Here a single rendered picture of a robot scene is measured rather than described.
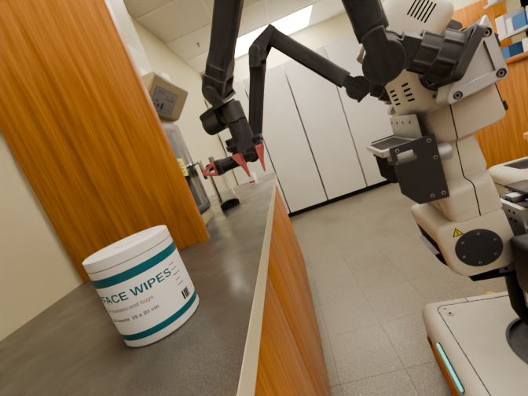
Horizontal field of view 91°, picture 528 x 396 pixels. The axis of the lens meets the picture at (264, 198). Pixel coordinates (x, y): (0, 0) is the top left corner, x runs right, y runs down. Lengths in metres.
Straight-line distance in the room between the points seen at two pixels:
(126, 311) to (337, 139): 3.83
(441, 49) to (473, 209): 0.40
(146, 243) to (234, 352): 0.20
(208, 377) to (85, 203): 0.80
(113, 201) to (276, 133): 3.24
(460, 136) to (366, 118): 3.42
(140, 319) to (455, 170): 0.77
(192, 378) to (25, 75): 0.99
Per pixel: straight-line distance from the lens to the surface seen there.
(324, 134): 4.04
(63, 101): 1.05
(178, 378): 0.38
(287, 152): 3.99
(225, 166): 1.14
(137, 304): 0.44
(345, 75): 1.00
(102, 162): 0.98
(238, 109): 0.73
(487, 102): 0.83
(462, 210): 0.82
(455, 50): 0.62
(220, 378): 0.34
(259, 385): 0.48
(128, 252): 0.42
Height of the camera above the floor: 1.15
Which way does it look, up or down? 10 degrees down
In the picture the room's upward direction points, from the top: 21 degrees counter-clockwise
